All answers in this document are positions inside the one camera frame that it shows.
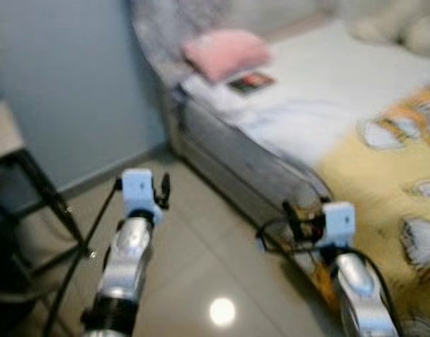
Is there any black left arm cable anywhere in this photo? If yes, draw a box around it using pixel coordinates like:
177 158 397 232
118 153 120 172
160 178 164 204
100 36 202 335
43 179 124 337

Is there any yellow cartoon print duvet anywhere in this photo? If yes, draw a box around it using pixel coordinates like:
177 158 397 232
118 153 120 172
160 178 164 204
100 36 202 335
317 84 430 337

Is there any grey patterned headboard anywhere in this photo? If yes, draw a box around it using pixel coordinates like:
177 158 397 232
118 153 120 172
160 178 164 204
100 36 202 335
129 0 237 152

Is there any book with dark colourful cover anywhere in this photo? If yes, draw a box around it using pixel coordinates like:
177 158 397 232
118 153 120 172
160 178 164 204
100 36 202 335
228 71 276 96

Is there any pink pillow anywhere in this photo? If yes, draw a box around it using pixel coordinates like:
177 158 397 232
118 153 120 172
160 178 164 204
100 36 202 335
181 28 272 84

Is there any beige stuffed toy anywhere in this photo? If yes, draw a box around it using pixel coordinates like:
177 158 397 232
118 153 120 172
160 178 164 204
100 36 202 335
348 0 430 57

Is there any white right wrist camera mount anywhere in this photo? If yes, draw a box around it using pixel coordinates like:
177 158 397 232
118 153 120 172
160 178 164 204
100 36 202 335
320 201 357 250

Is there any white quilted mattress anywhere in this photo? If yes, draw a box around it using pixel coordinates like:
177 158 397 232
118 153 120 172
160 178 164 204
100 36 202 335
174 20 430 211

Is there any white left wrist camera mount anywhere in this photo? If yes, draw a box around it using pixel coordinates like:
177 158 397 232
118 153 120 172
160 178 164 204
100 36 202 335
121 168 164 225

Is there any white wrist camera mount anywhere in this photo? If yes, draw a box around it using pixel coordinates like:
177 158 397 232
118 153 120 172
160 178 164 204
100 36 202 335
121 168 164 225
320 201 357 250

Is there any white bed base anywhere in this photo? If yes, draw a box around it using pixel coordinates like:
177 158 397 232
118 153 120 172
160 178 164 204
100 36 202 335
166 119 321 243

